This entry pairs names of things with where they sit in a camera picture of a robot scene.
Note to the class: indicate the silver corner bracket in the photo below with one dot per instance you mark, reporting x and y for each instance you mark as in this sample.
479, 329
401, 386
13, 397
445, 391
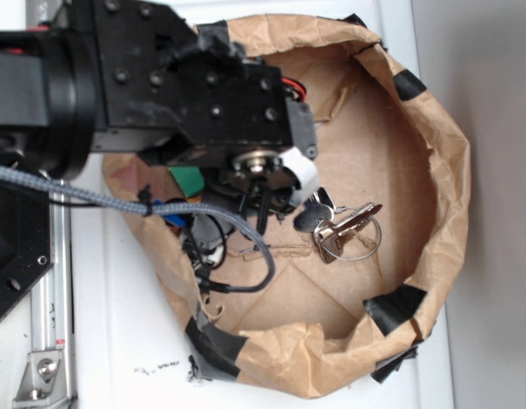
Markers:
44, 382

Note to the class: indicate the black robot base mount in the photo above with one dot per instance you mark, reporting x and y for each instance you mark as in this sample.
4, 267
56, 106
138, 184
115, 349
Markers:
25, 244

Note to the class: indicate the brown paper bag tray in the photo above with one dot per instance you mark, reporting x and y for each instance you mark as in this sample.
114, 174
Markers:
366, 283

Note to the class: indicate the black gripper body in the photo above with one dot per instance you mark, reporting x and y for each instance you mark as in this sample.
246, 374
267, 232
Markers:
182, 97

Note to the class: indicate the green rectangular block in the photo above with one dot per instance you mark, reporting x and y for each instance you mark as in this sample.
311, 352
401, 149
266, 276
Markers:
188, 179

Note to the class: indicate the aluminium extrusion rail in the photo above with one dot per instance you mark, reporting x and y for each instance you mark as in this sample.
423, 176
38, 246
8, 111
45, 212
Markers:
51, 298

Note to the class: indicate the glowing white gripper finger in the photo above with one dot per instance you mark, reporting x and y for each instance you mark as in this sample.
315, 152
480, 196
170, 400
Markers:
305, 172

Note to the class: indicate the bunch of silver keys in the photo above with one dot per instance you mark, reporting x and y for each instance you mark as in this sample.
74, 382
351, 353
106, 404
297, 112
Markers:
333, 227

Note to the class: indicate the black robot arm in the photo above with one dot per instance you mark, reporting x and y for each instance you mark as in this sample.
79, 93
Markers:
48, 97

